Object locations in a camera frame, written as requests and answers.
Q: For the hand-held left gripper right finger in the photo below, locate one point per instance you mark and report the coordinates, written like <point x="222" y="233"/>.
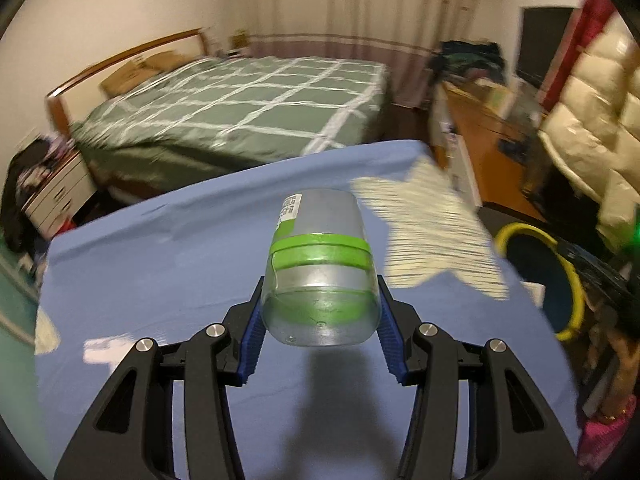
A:
<point x="392" y="345"/>

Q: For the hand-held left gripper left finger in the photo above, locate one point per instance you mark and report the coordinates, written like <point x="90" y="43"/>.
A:
<point x="250" y="345"/>

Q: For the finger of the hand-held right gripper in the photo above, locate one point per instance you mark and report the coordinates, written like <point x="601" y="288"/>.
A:
<point x="575" y="257"/>

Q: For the blue bin with yellow rim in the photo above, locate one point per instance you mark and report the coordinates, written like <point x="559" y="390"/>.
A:
<point x="565" y="285"/>

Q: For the clear jar with green band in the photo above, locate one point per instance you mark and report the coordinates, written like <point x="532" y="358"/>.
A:
<point x="320" y="270"/>

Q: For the person's right forearm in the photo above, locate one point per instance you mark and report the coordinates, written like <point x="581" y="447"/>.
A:
<point x="620" y="375"/>

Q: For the blue tablecloth with star print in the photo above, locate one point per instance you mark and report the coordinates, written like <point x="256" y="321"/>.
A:
<point x="200" y="260"/>

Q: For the cream puffer jacket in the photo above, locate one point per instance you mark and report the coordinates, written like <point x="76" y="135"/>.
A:
<point x="590" y="125"/>

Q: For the wooden desk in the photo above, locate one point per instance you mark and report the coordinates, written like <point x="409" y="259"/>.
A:
<point x="480" y="150"/>

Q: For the small green and white box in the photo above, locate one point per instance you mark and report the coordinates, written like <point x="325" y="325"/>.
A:
<point x="495" y="97"/>

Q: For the black television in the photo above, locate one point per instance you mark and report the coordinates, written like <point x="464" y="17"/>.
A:
<point x="547" y="40"/>

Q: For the pile of clothes on desk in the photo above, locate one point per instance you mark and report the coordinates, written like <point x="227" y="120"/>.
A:
<point x="465" y="60"/>

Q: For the red garment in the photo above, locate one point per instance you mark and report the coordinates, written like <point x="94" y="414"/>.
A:
<point x="590" y="25"/>

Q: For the frosted glass wardrobe door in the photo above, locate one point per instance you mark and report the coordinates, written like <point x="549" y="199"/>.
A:
<point x="15" y="300"/>

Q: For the bed with green checked duvet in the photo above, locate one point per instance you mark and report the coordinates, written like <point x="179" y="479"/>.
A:
<point x="225" y="105"/>

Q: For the white nightstand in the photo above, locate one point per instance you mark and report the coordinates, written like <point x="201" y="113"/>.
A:
<point x="60" y="195"/>

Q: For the pile of dark clothes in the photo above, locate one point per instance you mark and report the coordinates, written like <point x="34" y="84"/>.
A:
<point x="30" y="175"/>

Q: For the brown pillow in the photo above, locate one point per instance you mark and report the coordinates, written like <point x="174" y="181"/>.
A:
<point x="125" y="77"/>
<point x="162" y="60"/>

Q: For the small yellow tissue box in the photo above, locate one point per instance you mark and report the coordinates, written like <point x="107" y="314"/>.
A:
<point x="239" y="40"/>

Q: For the pink and white curtain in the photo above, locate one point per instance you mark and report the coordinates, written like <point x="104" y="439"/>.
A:
<point x="375" y="5"/>

